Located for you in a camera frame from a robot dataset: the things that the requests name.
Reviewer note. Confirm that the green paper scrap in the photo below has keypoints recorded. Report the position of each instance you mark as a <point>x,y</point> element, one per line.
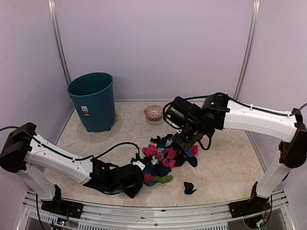
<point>162,179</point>

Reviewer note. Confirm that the isolated black paper scrap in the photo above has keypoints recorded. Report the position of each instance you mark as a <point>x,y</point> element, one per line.
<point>189,188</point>

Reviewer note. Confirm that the front aluminium rail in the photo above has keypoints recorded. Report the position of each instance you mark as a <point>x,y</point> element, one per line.
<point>201,217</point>

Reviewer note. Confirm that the patterned red ceramic bowl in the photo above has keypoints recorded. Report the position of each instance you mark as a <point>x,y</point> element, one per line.
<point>153,112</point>

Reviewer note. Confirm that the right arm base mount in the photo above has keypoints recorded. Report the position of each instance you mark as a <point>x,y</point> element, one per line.
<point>254,204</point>

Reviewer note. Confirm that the left aluminium frame post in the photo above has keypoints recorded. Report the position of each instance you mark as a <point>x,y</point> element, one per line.
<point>58,40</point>

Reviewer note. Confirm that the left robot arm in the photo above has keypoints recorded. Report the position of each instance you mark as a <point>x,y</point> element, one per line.
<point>25,151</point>

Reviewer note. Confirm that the right aluminium frame post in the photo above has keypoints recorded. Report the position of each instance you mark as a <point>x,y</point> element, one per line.
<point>248,49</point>

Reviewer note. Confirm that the teal plastic waste bin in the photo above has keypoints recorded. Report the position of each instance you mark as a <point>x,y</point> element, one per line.
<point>93,98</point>

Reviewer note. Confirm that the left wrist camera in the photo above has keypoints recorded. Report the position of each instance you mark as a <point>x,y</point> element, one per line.
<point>139,164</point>

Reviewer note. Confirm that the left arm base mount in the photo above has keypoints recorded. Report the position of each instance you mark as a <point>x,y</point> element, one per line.
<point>62,207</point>

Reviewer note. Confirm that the aluminium frame post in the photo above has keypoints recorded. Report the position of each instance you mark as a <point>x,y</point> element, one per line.
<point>58,40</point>
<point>248,49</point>

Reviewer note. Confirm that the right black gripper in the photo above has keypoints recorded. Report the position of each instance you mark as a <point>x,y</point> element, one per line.
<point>184,145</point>

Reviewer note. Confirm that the blue plastic dustpan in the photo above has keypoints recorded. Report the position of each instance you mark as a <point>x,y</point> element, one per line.
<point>148,176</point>

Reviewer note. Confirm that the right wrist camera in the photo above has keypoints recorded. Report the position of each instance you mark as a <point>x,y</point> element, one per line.
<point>180,112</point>

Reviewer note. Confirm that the pile of coloured paper scraps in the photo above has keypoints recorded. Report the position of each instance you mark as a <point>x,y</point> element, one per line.
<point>164,155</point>

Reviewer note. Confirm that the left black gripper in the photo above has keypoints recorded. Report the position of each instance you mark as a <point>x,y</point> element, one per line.
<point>132,193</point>

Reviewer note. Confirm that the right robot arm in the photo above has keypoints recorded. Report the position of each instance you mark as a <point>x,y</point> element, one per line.
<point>219,111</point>

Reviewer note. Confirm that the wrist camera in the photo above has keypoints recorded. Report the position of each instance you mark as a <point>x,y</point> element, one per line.
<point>180,112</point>
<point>139,164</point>

